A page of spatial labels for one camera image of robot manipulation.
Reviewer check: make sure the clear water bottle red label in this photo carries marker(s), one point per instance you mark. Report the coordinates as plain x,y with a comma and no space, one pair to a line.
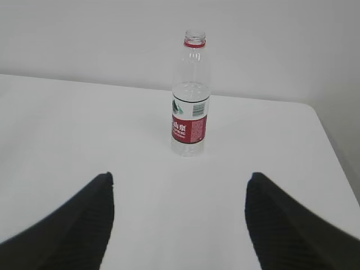
190,95

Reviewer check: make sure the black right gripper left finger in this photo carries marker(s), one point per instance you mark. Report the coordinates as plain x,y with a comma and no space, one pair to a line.
74,236

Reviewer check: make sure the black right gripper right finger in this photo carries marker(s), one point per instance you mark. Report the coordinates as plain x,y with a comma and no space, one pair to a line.
287,235

